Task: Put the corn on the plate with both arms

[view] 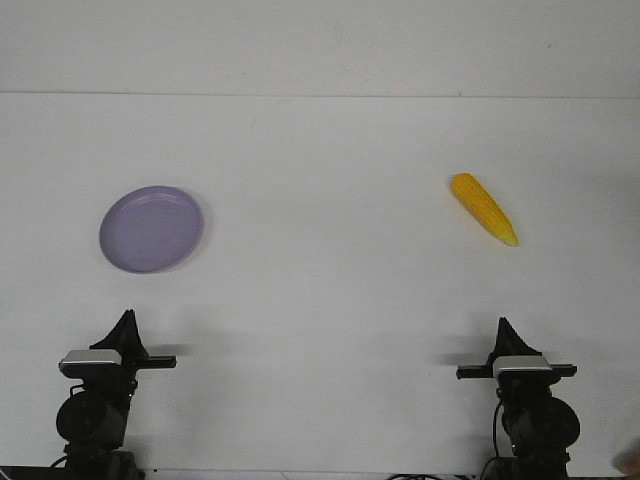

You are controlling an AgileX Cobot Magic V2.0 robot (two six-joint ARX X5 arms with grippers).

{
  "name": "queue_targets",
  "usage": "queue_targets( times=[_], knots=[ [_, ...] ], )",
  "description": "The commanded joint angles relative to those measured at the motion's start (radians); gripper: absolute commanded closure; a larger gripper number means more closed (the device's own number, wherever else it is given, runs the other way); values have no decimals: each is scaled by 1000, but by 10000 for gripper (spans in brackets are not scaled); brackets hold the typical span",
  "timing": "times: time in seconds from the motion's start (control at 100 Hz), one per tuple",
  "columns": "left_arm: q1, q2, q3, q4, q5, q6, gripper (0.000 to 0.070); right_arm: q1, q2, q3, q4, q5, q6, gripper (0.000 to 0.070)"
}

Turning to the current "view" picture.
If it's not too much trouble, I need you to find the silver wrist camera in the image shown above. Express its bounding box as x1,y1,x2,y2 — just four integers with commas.
58,349,122,379
492,355,553,380

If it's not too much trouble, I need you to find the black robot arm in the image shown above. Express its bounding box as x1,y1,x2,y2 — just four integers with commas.
456,317,581,479
56,309,177,479

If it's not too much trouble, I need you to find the yellow corn cob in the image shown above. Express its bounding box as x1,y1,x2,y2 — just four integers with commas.
450,172,520,247

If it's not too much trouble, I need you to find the purple round plate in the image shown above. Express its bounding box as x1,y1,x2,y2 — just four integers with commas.
98,185,205,274

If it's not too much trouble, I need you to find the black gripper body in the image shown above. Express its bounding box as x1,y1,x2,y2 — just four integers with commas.
77,354,177,395
456,364,577,400

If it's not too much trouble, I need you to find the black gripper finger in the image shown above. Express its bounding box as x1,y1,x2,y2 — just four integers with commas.
504,318,542,356
488,317,508,366
129,309,149,358
90,309,131,350

